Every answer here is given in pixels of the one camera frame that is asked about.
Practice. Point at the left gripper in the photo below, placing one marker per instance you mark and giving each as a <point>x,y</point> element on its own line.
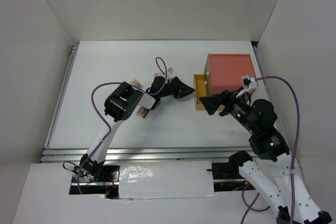
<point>180,88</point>

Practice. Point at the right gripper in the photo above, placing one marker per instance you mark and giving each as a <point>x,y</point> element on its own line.
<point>224,97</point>

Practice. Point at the pink eyeshadow palette clear case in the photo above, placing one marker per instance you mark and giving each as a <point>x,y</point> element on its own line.
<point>157,74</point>

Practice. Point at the brown eyeshadow palette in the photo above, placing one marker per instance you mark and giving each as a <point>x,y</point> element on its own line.
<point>142,112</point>

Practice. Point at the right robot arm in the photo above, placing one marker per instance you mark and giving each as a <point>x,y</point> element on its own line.
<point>287,197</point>

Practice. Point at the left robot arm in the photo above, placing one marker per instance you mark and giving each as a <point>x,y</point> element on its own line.
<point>118,107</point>

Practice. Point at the coral drawer cabinet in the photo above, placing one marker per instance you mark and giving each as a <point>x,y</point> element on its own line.
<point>228,69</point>

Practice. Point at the white cover plate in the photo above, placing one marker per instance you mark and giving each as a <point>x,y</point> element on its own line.
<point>178,179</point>

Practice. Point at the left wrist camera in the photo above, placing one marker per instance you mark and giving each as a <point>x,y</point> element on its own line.
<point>170,73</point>

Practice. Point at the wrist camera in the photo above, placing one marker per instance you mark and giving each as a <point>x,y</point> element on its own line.
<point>249,84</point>
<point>170,73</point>

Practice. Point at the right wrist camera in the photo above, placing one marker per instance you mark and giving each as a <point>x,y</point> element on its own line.
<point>249,84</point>

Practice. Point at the aluminium right rail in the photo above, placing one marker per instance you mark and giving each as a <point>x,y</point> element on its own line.
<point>261,69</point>

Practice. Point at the aluminium rail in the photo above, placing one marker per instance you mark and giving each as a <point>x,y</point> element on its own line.
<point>120,155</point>
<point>72,56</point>
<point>261,69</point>

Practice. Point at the aluminium left rail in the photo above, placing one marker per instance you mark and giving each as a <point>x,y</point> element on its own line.
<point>72,56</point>

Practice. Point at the aluminium front rail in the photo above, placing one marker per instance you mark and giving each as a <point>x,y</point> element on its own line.
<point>120,155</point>

